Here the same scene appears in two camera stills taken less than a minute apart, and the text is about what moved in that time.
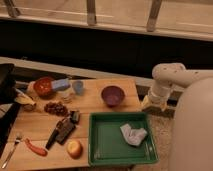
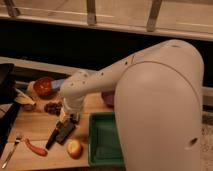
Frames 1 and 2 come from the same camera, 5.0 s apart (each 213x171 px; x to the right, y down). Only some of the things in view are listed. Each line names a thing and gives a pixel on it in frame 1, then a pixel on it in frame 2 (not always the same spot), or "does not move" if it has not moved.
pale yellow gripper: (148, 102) -> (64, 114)
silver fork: (16, 141) does not move
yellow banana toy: (23, 98) does not move
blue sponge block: (58, 85) does not move
